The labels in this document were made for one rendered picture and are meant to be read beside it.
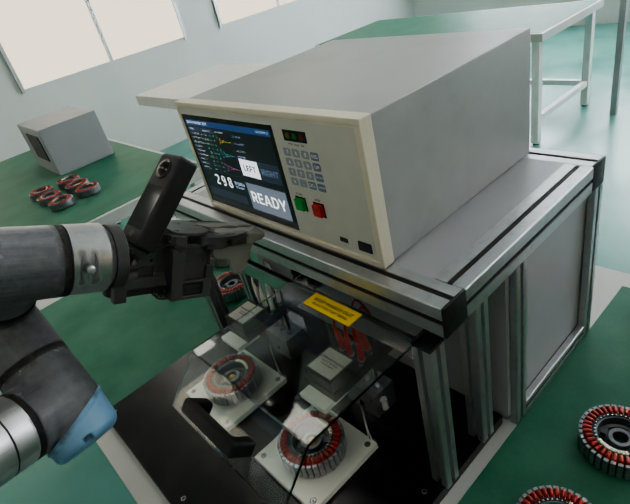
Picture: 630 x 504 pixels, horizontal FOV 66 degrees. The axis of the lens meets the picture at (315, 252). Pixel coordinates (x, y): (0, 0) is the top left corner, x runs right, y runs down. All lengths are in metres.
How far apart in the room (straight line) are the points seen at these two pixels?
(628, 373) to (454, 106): 0.58
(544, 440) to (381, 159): 0.54
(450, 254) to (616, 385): 0.46
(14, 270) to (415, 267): 0.45
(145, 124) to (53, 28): 1.17
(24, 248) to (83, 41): 5.00
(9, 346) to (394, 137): 0.48
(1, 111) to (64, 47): 0.82
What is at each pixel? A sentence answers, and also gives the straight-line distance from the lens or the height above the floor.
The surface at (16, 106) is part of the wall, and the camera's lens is 5.33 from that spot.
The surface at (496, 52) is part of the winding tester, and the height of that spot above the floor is 1.31.
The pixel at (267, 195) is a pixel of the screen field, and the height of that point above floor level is 1.18.
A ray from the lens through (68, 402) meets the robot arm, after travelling 0.58.
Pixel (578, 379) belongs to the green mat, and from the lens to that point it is 1.01.
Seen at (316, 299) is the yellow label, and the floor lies 1.07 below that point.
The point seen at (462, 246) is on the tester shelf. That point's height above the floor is 1.11.
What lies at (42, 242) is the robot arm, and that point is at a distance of 0.54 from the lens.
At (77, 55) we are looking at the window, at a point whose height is 1.13.
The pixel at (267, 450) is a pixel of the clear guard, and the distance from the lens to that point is 0.58.
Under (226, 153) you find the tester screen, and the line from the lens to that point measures 0.83.
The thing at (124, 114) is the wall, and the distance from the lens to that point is 5.61.
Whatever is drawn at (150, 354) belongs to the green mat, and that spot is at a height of 0.75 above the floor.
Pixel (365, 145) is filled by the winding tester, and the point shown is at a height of 1.29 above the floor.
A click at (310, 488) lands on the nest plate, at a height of 0.78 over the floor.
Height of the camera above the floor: 1.49
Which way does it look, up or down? 31 degrees down
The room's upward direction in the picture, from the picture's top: 15 degrees counter-clockwise
